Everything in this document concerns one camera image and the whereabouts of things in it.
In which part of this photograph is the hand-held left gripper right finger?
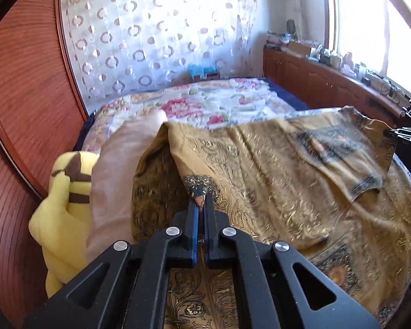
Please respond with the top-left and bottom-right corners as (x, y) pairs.
(204, 193), (381, 329)

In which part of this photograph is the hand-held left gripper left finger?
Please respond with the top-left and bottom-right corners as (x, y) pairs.
(22, 199), (198, 329)

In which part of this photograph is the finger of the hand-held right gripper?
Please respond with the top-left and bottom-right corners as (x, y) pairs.
(384, 127), (411, 145)

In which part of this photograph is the golden patterned shirt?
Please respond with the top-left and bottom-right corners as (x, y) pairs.
(132, 106), (411, 329)

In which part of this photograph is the beige pink pillow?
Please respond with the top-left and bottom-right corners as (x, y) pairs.
(85, 110), (168, 264)

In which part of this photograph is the wooden low cabinet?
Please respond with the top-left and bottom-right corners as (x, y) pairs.
(262, 48), (411, 128)

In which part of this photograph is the floral bed sheet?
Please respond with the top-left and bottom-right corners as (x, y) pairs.
(79, 77), (298, 144)

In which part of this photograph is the wooden-framed window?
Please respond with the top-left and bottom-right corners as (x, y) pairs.
(324, 0), (411, 97)

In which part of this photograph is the dark blue bed cover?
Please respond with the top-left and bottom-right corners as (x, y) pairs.
(73, 77), (310, 151)

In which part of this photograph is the yellow plush toy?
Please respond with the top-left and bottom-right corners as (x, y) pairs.
(28, 151), (100, 299)

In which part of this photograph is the cardboard box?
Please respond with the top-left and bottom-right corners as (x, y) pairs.
(288, 40), (314, 57)

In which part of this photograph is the teal box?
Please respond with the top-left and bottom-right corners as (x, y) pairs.
(188, 65), (220, 83)

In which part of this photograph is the pile of papers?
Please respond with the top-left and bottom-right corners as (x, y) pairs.
(265, 31), (290, 47)

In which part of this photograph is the pale tied window curtain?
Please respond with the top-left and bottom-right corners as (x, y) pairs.
(277, 0), (304, 45)

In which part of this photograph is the circle-patterned sheer curtain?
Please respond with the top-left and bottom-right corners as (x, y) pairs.
(60, 0), (261, 101)

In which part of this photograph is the wooden headboard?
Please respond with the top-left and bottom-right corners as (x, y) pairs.
(0, 0), (90, 329)

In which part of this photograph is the tangle of cables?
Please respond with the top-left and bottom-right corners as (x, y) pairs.
(370, 72), (411, 101)

